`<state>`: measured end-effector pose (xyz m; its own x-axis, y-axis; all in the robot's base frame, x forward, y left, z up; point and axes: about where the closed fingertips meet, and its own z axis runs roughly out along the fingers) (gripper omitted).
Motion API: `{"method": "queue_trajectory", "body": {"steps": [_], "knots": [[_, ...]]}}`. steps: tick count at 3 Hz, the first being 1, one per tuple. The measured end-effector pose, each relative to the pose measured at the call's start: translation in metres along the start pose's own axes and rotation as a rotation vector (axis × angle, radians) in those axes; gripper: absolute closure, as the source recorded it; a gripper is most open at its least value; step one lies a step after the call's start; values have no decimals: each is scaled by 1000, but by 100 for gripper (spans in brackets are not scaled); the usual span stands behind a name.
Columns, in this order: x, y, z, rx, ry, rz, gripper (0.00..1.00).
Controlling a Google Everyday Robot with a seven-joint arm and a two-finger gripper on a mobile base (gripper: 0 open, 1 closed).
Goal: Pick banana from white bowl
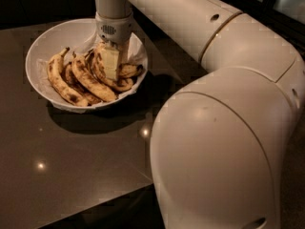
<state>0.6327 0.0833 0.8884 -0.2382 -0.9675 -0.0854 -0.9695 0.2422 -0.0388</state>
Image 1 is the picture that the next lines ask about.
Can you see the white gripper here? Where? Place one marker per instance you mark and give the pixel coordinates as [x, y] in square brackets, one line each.
[114, 30]

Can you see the banana with long stem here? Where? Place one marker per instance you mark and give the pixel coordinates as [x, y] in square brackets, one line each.
[125, 70]

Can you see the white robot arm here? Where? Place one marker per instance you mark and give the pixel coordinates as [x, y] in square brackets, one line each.
[217, 145]

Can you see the white paper bowl liner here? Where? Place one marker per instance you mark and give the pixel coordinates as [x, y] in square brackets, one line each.
[43, 77]

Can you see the curved banana beneath top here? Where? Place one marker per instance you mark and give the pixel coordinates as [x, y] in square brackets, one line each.
[120, 86]

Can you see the middle long spotted banana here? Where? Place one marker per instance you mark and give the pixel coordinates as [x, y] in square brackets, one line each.
[87, 80]

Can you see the white bowl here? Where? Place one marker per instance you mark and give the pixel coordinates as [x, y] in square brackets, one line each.
[63, 35]

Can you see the leftmost spotted banana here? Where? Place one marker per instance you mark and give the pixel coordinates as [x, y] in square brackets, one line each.
[69, 94]

